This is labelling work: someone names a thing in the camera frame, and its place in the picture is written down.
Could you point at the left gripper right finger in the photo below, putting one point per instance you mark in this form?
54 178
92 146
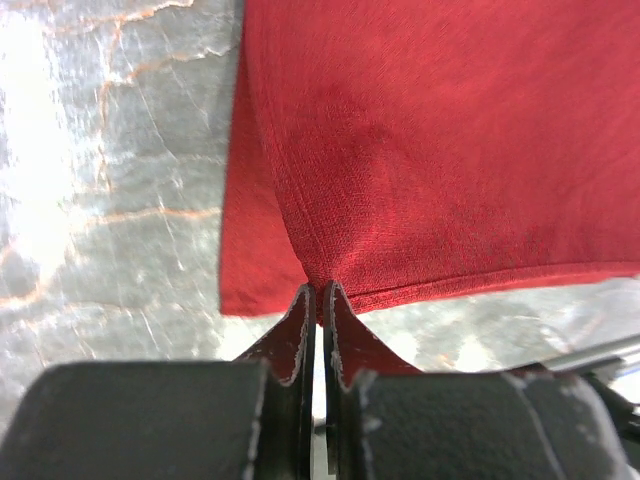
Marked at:
386 419

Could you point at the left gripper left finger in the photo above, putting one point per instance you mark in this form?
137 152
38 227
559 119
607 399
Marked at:
248 418

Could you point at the dark red cloth napkin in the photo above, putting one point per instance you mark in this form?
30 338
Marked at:
417 150

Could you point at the front aluminium rail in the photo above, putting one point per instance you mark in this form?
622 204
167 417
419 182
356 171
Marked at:
618 349

